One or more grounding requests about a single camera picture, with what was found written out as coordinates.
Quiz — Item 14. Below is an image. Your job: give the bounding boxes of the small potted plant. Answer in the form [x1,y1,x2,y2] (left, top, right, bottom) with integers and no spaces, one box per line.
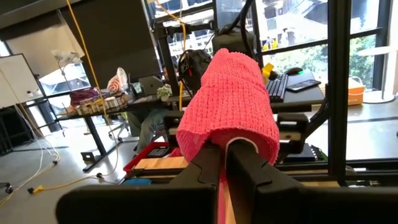
[155,85,174,103]

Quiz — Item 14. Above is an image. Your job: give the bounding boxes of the black phone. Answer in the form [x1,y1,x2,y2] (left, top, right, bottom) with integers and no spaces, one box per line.
[285,78,322,93]

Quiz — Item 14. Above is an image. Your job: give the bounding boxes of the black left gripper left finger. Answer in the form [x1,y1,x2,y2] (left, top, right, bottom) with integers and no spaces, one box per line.
[55,142,224,224]

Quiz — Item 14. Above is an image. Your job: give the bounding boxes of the orange box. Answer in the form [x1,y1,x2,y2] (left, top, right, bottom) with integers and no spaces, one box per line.
[347,77,366,106]

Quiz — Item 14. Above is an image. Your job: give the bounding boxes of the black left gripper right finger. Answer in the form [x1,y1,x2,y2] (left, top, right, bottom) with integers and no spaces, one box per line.
[225,139,398,224]

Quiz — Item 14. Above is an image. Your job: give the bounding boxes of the round white table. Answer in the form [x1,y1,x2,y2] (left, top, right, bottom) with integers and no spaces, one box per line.
[356,44,398,105]

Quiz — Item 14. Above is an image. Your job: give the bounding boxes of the office chair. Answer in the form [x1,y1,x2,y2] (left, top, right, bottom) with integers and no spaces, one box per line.
[107,113,131,142]

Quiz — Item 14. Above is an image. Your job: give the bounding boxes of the white red shopping bag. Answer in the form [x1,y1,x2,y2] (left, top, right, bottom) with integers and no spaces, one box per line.
[106,67,129,93]

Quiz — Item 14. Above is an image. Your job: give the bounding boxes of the red plastic crate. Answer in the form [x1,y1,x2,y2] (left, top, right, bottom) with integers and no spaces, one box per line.
[123,141,185,175]

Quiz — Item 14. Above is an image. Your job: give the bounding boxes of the blue clamp handle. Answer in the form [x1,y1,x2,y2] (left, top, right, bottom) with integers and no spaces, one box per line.
[122,177,154,186]

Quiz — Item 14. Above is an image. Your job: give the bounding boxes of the black computer desk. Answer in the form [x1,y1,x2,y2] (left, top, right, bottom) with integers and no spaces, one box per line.
[266,68,328,114]

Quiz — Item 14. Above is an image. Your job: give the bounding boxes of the purple cloth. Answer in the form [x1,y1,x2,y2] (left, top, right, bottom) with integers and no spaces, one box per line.
[69,87,101,107]

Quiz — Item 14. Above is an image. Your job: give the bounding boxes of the black Netgear network switch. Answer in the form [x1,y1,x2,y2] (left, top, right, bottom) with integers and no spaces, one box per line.
[283,142,328,163]

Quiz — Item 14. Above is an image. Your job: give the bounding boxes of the black device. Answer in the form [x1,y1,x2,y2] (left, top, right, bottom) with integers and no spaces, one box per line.
[146,147,171,159]

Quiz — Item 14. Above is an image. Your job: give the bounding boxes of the yellow floor extension cable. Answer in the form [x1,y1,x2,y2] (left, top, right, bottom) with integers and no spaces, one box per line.
[27,0,121,195]

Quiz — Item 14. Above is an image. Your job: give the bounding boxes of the yellow cable tag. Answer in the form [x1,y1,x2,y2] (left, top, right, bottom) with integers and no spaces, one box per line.
[262,63,275,79]

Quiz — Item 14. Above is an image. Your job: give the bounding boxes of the black cluttered desk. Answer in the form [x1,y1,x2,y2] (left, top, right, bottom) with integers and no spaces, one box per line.
[55,91,193,174]

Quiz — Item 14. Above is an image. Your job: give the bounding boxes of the yellow hanging cable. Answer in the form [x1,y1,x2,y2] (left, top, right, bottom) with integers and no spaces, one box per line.
[154,0,188,111]

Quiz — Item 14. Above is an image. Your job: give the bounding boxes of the white flower-shaped lamp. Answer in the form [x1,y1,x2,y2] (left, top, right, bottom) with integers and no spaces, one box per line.
[50,49,85,91]

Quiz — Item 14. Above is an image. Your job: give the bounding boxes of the black aluminium table frame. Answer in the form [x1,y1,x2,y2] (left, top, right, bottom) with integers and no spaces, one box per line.
[152,0,354,187]

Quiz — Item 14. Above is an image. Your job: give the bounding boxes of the person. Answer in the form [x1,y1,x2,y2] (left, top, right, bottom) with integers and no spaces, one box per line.
[126,105,171,154]

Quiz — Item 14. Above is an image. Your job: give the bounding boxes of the pink elastic bandage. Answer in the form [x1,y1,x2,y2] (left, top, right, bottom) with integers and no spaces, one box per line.
[175,48,280,224]

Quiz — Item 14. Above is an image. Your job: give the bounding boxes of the black computer mouse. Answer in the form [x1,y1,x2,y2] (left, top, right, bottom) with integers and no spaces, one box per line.
[284,66,304,77]

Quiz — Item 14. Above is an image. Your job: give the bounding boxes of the black keyboard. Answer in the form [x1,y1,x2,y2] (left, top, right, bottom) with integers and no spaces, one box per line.
[265,73,290,103]

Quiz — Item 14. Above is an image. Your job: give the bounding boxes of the grey laptop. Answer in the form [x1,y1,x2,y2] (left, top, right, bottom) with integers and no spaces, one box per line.
[137,75,166,96]

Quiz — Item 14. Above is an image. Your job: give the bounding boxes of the whiteboard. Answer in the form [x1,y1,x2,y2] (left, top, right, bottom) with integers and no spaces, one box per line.
[0,53,42,109]

